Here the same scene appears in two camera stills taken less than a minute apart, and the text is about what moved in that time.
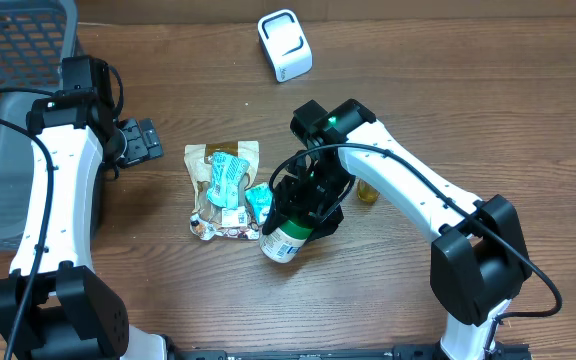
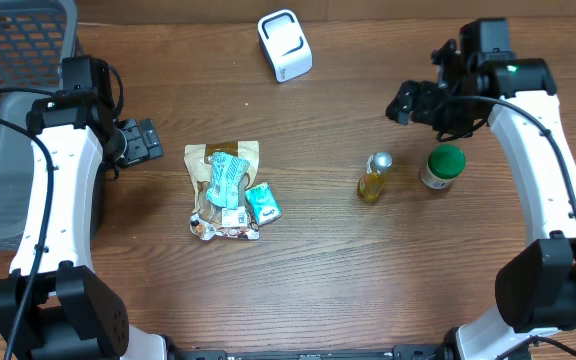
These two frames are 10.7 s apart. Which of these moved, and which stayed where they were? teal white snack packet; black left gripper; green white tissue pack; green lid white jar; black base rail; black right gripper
Moved: black right gripper; green lid white jar
Stayed: green white tissue pack; black base rail; black left gripper; teal white snack packet
